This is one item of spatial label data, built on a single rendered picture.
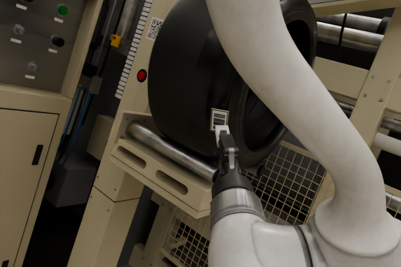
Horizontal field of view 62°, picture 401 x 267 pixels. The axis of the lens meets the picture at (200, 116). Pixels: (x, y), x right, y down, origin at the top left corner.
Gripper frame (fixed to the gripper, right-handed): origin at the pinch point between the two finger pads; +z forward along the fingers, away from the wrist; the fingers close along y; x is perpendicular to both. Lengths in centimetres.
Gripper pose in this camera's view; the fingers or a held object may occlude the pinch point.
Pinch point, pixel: (222, 136)
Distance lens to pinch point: 74.3
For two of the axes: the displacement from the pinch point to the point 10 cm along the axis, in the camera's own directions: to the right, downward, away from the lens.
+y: -0.2, 8.5, 5.3
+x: 10.0, -0.1, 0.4
